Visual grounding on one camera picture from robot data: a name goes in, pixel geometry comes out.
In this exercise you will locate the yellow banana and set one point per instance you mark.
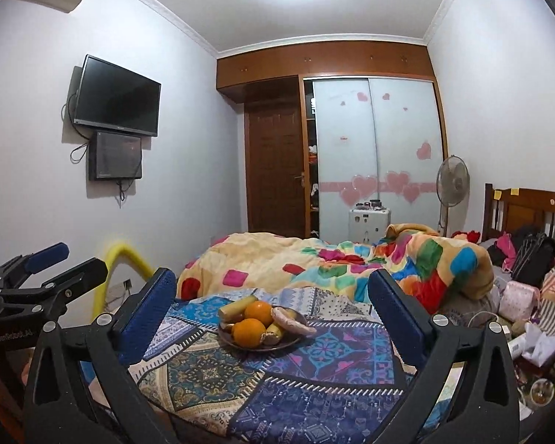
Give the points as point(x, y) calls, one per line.
point(274, 333)

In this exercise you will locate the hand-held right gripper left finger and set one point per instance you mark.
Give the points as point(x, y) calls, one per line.
point(148, 319)

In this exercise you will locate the standing fan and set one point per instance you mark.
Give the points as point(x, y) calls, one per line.
point(453, 178)

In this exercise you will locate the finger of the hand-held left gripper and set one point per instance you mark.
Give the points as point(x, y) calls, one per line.
point(51, 255)
point(81, 274)

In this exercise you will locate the wooden headboard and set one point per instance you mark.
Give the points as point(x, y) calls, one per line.
point(522, 212)

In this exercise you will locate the black wall television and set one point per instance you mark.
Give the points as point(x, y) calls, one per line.
point(118, 97)

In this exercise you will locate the large orange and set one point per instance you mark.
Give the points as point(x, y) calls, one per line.
point(249, 333)
point(260, 311)

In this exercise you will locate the wardrobe with heart stickers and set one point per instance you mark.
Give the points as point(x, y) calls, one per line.
point(397, 125)

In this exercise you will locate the pomelo slice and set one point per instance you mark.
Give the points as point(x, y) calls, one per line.
point(303, 329)
point(289, 315)

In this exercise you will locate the wine glass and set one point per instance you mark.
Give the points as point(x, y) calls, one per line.
point(541, 391)

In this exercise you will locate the white hard case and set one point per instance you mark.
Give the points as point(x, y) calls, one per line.
point(370, 224)

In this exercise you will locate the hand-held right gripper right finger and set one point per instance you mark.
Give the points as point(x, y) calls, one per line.
point(397, 319)

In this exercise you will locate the dark round plate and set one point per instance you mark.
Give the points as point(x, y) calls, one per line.
point(284, 343)

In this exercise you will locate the sugar cane piece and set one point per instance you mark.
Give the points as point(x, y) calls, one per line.
point(236, 309)

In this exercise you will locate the colourful patch quilt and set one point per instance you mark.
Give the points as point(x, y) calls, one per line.
point(259, 254)

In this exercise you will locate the small wall monitor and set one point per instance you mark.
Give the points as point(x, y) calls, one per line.
point(115, 155)

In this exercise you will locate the wall socket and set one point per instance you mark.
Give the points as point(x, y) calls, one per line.
point(127, 283)

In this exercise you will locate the pink bag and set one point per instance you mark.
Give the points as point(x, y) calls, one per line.
point(518, 300)

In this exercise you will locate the black backpack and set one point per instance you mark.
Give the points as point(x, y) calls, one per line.
point(534, 252)

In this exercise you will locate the yellow foam tube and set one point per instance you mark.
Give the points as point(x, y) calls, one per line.
point(120, 254)

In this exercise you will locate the brown wooden door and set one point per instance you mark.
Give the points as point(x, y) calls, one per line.
point(275, 171)

